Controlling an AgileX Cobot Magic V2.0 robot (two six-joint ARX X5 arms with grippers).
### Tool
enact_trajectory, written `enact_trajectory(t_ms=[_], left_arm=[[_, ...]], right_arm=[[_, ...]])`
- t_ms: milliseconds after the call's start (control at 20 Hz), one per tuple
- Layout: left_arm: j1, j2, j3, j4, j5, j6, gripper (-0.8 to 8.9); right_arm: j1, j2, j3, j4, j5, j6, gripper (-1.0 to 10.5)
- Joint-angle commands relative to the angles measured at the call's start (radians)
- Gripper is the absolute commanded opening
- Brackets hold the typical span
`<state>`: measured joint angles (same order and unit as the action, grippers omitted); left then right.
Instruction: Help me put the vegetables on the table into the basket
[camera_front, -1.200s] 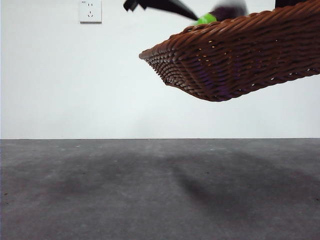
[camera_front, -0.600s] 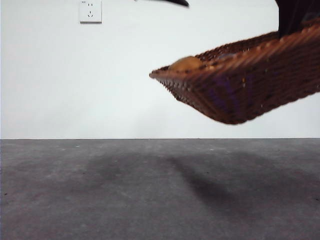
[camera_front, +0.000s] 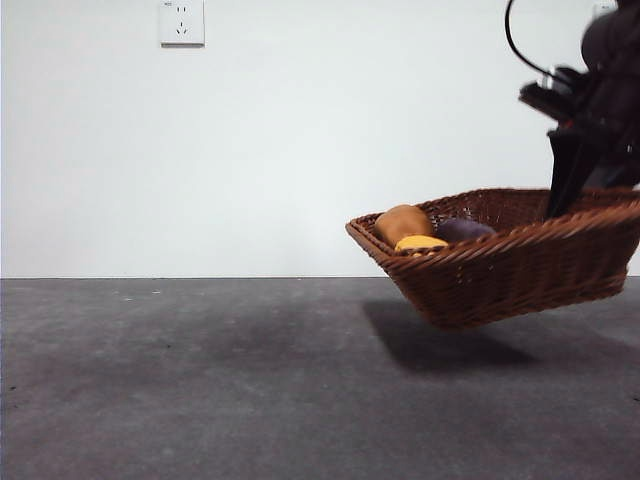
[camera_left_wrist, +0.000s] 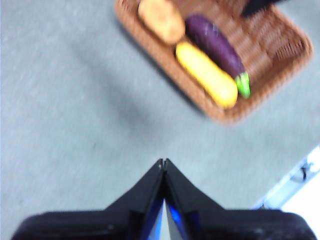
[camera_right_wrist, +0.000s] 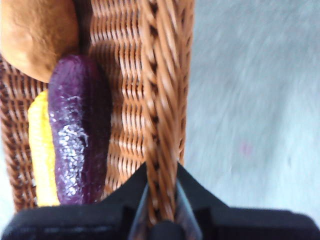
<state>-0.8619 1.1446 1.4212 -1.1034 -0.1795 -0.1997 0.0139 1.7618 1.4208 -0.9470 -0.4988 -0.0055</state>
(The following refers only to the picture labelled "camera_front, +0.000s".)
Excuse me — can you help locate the brown potato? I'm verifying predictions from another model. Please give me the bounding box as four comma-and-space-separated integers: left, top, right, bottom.
374, 204, 435, 247

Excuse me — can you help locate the yellow corn cob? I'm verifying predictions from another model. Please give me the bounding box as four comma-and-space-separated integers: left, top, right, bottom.
393, 234, 450, 253

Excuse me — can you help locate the purple eggplant with green stem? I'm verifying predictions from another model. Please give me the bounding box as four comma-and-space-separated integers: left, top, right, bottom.
435, 218, 497, 242

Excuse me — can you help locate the brown woven wicker basket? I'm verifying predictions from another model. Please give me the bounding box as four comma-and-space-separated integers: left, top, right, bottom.
344, 187, 640, 332

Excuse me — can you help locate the black cable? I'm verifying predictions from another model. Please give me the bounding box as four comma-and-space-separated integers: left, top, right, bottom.
504, 0, 554, 76

